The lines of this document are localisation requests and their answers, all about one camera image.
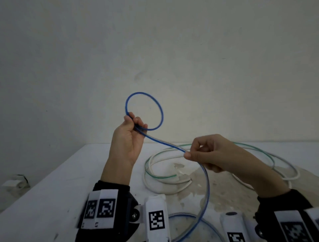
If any black wristband with markers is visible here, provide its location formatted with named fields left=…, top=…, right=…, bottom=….
left=254, top=189, right=319, bottom=242
left=75, top=180, right=140, bottom=242

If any white socket with black cord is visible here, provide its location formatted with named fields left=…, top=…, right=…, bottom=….
left=1, top=174, right=30, bottom=192

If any person's left forearm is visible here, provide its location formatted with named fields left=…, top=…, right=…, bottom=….
left=100, top=157, right=135, bottom=186

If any person's right hand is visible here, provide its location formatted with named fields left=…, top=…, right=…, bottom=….
left=183, top=134, right=251, bottom=176

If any black right wristband with markers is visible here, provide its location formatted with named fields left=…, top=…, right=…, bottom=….
left=254, top=189, right=319, bottom=242

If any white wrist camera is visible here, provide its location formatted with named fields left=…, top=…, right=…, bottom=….
left=136, top=194, right=171, bottom=242
left=220, top=211, right=255, bottom=242

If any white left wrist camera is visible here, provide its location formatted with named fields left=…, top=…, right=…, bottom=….
left=136, top=194, right=171, bottom=242

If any black left wristband with markers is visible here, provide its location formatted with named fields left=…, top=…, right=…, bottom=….
left=75, top=180, right=140, bottom=242

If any white cable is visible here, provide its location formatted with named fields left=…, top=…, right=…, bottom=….
left=143, top=143, right=300, bottom=195

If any green cable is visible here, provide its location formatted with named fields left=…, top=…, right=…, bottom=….
left=144, top=142, right=276, bottom=179

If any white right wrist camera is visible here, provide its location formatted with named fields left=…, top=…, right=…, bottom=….
left=220, top=211, right=255, bottom=242

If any person's left hand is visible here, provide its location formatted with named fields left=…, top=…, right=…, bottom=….
left=109, top=112, right=148, bottom=166

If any blue cable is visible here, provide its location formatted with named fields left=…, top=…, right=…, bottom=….
left=125, top=92, right=225, bottom=242

